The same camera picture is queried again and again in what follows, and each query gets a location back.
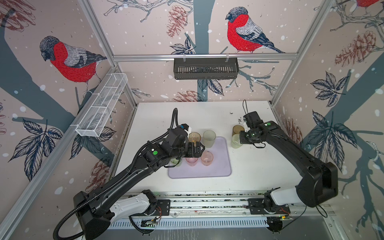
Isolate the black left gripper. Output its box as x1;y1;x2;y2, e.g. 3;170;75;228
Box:
170;140;207;159

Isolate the pink glass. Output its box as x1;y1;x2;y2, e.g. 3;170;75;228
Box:
186;158;199;167
201;151;214;166

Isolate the smooth yellow glass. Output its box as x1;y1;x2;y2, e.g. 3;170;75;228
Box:
188;132;201;143

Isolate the amber textured glass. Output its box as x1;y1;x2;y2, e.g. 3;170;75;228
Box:
232;125;245;136

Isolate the smooth green glass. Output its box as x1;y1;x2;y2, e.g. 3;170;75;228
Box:
170;158;182;167

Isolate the tall pale green textured glass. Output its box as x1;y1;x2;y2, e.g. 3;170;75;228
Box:
203;130;217;148

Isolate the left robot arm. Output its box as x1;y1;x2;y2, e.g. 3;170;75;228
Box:
74;127;205;240

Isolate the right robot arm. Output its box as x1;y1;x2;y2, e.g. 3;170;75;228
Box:
240;111;338;208

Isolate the lilac plastic tray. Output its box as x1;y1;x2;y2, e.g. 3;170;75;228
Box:
168;137;232;179

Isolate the black hanging basket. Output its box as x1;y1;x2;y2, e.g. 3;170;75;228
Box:
174;58;239;80

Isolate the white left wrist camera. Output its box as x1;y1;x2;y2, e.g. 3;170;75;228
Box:
180;124;192;135

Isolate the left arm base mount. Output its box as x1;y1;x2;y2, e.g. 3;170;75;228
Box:
133;199;171;217

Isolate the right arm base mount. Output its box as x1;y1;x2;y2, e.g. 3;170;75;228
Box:
247;189;291;215

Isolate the white wire mesh basket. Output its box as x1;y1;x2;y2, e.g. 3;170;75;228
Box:
76;73;128;137

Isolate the horizontal aluminium rail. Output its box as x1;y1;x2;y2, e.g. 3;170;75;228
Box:
113;53;298;63

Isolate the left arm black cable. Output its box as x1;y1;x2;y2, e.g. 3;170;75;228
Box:
52;107;181;240

